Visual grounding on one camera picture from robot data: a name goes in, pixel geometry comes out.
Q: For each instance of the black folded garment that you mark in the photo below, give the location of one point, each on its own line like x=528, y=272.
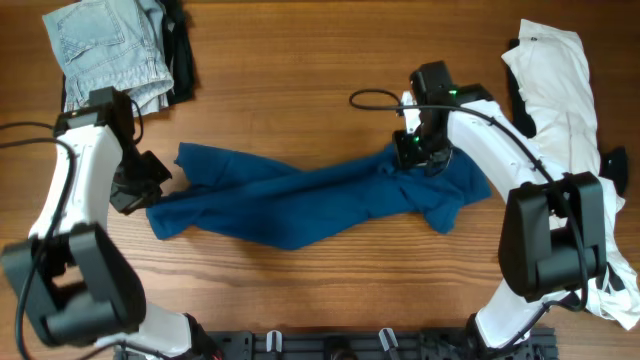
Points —
x=180, y=55

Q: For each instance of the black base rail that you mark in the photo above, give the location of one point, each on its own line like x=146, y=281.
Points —
x=428, y=344

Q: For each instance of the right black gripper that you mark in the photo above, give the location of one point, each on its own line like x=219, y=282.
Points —
x=420, y=157

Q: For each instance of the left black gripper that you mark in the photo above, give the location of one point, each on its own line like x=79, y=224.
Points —
x=129, y=201

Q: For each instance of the white shirt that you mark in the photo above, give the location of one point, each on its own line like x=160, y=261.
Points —
x=553, y=77

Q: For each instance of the blue shirt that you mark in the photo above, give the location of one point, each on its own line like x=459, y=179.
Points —
x=269, y=202

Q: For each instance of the light blue folded jeans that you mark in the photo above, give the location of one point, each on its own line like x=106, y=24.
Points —
x=110, y=50

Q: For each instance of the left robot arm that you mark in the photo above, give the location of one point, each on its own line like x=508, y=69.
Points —
x=73, y=284

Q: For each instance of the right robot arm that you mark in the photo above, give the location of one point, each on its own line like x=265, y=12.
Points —
x=553, y=235

